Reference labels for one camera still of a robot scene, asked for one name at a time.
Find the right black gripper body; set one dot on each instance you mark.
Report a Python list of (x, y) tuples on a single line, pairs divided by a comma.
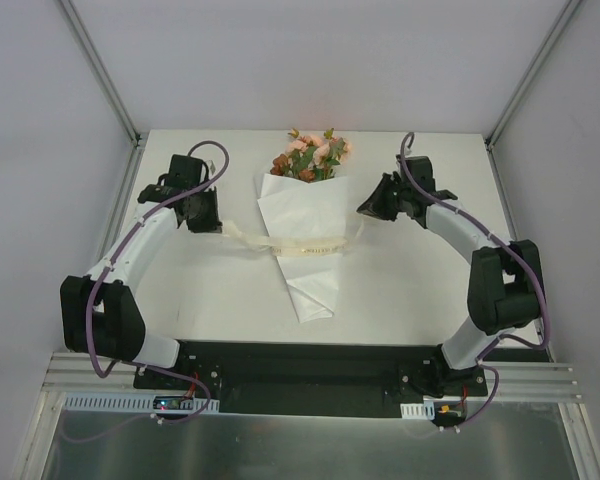
[(390, 195)]

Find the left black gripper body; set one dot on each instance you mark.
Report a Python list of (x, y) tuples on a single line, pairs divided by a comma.
[(208, 211)]

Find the pink rose stem with leaves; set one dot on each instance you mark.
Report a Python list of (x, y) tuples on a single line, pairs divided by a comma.
[(340, 150)]

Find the cream printed ribbon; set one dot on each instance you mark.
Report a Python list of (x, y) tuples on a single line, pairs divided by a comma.
[(311, 233)]

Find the translucent white wrapping paper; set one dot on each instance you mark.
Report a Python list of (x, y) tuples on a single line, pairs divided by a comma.
[(312, 282)]

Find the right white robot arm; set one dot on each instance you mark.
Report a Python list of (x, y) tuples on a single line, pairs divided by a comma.
[(505, 289)]

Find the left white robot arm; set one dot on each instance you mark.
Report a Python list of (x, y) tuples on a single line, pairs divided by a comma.
[(99, 311)]

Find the right aluminium frame post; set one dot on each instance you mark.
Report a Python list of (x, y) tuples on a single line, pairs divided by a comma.
[(559, 26)]

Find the aluminium frame post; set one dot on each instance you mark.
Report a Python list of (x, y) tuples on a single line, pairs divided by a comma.
[(100, 72), (559, 26)]

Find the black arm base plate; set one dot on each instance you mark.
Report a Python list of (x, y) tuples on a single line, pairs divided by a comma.
[(321, 401)]

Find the aluminium front rail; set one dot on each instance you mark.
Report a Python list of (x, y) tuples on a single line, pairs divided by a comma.
[(508, 379)]

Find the right white cable duct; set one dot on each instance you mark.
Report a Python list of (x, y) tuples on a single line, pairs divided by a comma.
[(418, 411)]

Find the white cable duct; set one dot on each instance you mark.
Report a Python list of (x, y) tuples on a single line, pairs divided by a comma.
[(418, 411), (139, 403)]

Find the left aluminium frame post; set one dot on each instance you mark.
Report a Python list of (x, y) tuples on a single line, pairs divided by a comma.
[(100, 72)]

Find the left white cable duct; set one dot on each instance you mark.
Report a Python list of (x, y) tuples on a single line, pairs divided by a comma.
[(139, 403)]

